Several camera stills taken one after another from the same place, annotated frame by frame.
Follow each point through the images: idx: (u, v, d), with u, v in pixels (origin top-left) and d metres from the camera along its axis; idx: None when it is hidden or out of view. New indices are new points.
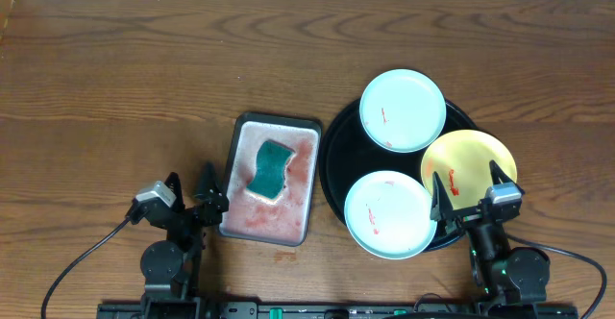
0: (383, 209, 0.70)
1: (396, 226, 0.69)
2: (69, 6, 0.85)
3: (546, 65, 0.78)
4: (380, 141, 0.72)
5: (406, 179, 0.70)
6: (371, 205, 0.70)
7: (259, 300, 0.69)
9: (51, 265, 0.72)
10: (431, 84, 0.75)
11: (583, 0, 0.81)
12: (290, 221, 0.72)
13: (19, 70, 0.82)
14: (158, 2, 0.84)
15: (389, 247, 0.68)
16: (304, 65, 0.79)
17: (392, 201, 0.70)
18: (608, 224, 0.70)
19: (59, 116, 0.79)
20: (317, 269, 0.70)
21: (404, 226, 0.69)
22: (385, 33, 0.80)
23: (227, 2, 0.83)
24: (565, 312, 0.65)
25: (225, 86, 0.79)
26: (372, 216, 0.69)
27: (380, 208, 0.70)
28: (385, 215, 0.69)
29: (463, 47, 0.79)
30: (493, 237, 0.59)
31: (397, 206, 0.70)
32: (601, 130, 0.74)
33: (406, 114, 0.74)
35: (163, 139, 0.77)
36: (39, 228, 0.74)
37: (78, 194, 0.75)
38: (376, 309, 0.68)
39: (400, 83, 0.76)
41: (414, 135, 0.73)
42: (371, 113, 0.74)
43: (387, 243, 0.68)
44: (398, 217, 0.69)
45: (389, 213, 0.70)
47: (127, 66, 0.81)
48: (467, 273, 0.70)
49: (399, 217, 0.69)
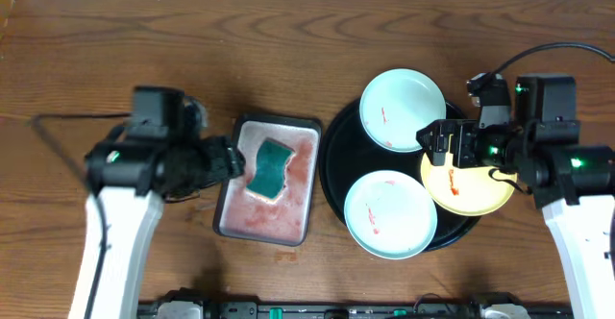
0: (383, 209, 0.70)
1: (396, 226, 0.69)
2: (69, 5, 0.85)
3: (546, 66, 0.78)
4: (380, 140, 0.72)
5: (406, 179, 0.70)
6: (371, 205, 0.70)
7: (259, 300, 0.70)
9: (52, 265, 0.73)
10: (431, 84, 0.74)
11: None
12: (289, 220, 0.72)
13: (18, 70, 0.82)
14: (158, 2, 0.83)
15: (389, 248, 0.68)
16: (305, 64, 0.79)
17: (392, 201, 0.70)
18: None
19: (59, 116, 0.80)
20: (317, 269, 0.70)
21: (403, 226, 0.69)
22: (386, 33, 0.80)
23: (227, 1, 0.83)
24: (566, 312, 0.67)
25: (226, 86, 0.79)
26: (372, 216, 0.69)
27: (380, 208, 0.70)
28: (385, 215, 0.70)
29: (463, 47, 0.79)
30: (504, 111, 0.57)
31: (397, 206, 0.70)
32: (599, 131, 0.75)
33: (406, 114, 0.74)
35: None
36: (39, 228, 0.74)
37: (78, 194, 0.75)
38: (376, 309, 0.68)
39: (400, 82, 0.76)
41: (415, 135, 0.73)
42: (372, 113, 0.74)
43: (387, 243, 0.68)
44: (398, 217, 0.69)
45: (389, 213, 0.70)
47: (127, 66, 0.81)
48: (467, 272, 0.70)
49: (398, 217, 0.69)
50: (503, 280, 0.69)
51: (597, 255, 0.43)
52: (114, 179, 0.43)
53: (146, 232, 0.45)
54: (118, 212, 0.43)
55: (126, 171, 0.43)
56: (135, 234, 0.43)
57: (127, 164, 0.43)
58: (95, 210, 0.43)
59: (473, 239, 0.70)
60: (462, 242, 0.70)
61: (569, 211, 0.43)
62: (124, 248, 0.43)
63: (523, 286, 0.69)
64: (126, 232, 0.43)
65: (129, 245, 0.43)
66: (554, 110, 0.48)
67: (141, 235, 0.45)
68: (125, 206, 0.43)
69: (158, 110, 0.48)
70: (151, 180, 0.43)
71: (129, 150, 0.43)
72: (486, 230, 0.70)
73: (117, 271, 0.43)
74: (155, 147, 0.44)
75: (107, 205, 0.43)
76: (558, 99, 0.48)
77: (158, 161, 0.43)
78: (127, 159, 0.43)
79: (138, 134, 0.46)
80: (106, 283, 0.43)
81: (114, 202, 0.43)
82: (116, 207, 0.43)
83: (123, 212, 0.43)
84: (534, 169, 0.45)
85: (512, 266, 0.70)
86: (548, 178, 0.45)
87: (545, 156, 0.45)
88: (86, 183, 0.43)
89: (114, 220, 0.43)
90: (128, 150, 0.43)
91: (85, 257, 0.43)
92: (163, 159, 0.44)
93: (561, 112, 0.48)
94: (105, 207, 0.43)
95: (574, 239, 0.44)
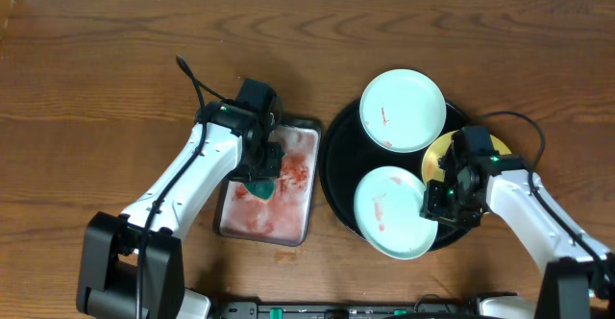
0: (390, 205, 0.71)
1: (401, 225, 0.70)
2: (69, 5, 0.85)
3: (546, 66, 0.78)
4: (380, 141, 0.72)
5: (407, 177, 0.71)
6: (376, 200, 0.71)
7: (260, 300, 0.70)
9: (51, 265, 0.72)
10: (431, 84, 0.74)
11: None
12: (291, 218, 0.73)
13: (19, 70, 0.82)
14: (158, 2, 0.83)
15: (391, 244, 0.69)
16: (304, 65, 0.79)
17: (396, 198, 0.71)
18: (607, 224, 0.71)
19: (58, 117, 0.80)
20: (317, 269, 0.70)
21: (407, 224, 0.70)
22: (386, 34, 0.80)
23: (227, 1, 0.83)
24: None
25: (226, 86, 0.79)
26: (379, 211, 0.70)
27: (384, 205, 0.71)
28: (391, 211, 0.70)
29: (463, 47, 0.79)
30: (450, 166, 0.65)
31: (400, 203, 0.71)
32: (601, 131, 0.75)
33: (406, 115, 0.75)
35: (164, 139, 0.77)
36: (39, 228, 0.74)
37: (78, 195, 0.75)
38: (376, 309, 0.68)
39: (400, 83, 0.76)
41: (414, 137, 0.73)
42: (371, 114, 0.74)
43: (389, 240, 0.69)
44: (403, 214, 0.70)
45: (395, 209, 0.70)
47: (127, 66, 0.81)
48: (467, 273, 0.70)
49: (403, 215, 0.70)
50: (504, 279, 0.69)
51: (525, 196, 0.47)
52: (220, 124, 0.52)
53: (223, 167, 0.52)
54: (218, 136, 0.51)
55: (229, 122, 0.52)
56: (221, 154, 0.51)
57: (227, 120, 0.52)
58: (200, 130, 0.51)
59: (472, 240, 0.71)
60: (462, 243, 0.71)
61: (497, 184, 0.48)
62: (210, 161, 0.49)
63: (523, 286, 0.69)
64: (218, 149, 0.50)
65: (216, 159, 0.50)
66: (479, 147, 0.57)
67: (224, 162, 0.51)
68: (225, 134, 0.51)
69: (259, 98, 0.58)
70: (241, 135, 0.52)
71: (226, 116, 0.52)
72: (484, 230, 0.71)
73: (201, 171, 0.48)
74: (252, 115, 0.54)
75: (212, 131, 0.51)
76: (479, 135, 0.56)
77: (249, 129, 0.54)
78: (232, 115, 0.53)
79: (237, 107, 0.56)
80: (189, 175, 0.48)
81: (215, 136, 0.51)
82: (217, 134, 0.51)
83: (221, 138, 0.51)
84: (468, 176, 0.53)
85: (513, 266, 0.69)
86: (479, 182, 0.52)
87: (472, 164, 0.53)
88: (198, 113, 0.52)
89: (210, 138, 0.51)
90: (233, 113, 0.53)
91: (180, 157, 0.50)
92: (254, 130, 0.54)
93: (484, 147, 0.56)
94: (210, 132, 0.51)
95: (504, 191, 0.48)
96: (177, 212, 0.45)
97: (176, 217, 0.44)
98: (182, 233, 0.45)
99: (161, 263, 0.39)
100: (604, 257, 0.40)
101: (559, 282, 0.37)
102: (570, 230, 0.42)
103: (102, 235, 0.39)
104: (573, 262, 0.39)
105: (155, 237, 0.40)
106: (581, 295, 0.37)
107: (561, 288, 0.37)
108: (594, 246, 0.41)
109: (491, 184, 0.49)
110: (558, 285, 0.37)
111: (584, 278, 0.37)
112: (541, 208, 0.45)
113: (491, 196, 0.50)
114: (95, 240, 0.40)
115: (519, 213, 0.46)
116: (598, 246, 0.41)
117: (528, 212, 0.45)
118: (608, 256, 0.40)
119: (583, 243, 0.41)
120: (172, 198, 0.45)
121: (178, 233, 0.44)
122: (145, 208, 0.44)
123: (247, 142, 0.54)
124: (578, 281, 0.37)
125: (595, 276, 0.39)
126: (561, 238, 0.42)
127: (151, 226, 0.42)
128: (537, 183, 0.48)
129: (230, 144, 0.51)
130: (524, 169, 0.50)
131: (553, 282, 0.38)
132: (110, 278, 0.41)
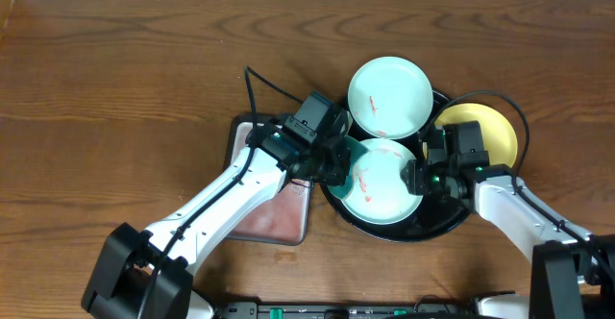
0: (371, 174, 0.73)
1: (387, 193, 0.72)
2: (69, 6, 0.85)
3: (546, 66, 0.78)
4: (371, 131, 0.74)
5: (385, 143, 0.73)
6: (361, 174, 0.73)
7: (260, 301, 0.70)
9: (50, 265, 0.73)
10: (417, 69, 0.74)
11: None
12: (287, 213, 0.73)
13: (18, 71, 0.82)
14: (158, 2, 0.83)
15: (384, 214, 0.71)
16: (304, 65, 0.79)
17: (378, 170, 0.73)
18: (606, 224, 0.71)
19: (58, 117, 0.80)
20: (317, 269, 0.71)
21: (392, 191, 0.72)
22: (385, 34, 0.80)
23: (227, 2, 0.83)
24: None
25: (226, 86, 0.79)
26: (362, 184, 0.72)
27: (369, 178, 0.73)
28: (373, 182, 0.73)
29: (463, 47, 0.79)
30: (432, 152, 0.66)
31: (382, 174, 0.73)
32: (601, 131, 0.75)
33: (396, 102, 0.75)
35: (164, 139, 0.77)
36: (39, 228, 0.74)
37: (78, 195, 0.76)
38: (376, 309, 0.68)
39: (371, 75, 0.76)
41: (405, 123, 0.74)
42: (361, 103, 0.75)
43: (381, 210, 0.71)
44: (385, 182, 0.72)
45: (378, 179, 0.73)
47: (127, 65, 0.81)
48: (467, 273, 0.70)
49: (389, 184, 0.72)
50: (504, 279, 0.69)
51: (509, 195, 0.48)
52: (267, 149, 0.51)
53: (256, 200, 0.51)
54: (260, 165, 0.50)
55: (276, 151, 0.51)
56: (260, 186, 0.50)
57: (275, 151, 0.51)
58: (246, 154, 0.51)
59: (473, 239, 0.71)
60: (462, 243, 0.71)
61: (480, 192, 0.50)
62: (246, 193, 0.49)
63: (523, 286, 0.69)
64: (258, 184, 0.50)
65: (254, 192, 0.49)
66: (468, 143, 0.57)
67: (258, 196, 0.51)
68: (271, 165, 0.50)
69: (318, 118, 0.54)
70: (286, 169, 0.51)
71: (272, 146, 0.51)
72: (485, 229, 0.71)
73: (235, 203, 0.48)
74: (302, 149, 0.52)
75: (258, 157, 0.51)
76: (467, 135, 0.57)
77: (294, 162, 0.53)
78: (281, 144, 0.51)
79: (294, 130, 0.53)
80: (225, 206, 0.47)
81: (258, 165, 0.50)
82: (263, 160, 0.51)
83: (263, 170, 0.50)
84: (455, 185, 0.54)
85: (512, 266, 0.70)
86: (466, 192, 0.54)
87: (460, 174, 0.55)
88: (250, 134, 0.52)
89: (254, 167, 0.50)
90: (283, 143, 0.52)
91: (219, 180, 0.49)
92: (300, 163, 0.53)
93: (475, 146, 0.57)
94: (256, 156, 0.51)
95: (489, 194, 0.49)
96: (199, 243, 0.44)
97: (197, 245, 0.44)
98: (198, 264, 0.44)
99: (167, 296, 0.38)
100: (589, 238, 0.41)
101: (547, 264, 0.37)
102: (553, 219, 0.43)
103: (121, 249, 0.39)
104: (558, 244, 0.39)
105: (174, 266, 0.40)
106: (570, 278, 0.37)
107: (551, 270, 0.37)
108: (578, 231, 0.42)
109: (479, 191, 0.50)
110: (546, 266, 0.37)
111: (572, 258, 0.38)
112: (529, 204, 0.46)
113: (479, 201, 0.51)
114: (112, 252, 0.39)
115: (506, 211, 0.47)
116: (580, 230, 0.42)
117: (514, 209, 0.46)
118: (592, 237, 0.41)
119: (567, 229, 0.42)
120: (198, 227, 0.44)
121: (193, 265, 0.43)
122: (169, 229, 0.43)
123: (292, 174, 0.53)
124: (566, 261, 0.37)
125: (582, 258, 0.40)
126: (546, 227, 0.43)
127: (170, 251, 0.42)
128: (522, 184, 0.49)
129: (271, 175, 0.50)
130: (507, 174, 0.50)
131: (542, 265, 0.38)
132: (118, 289, 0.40)
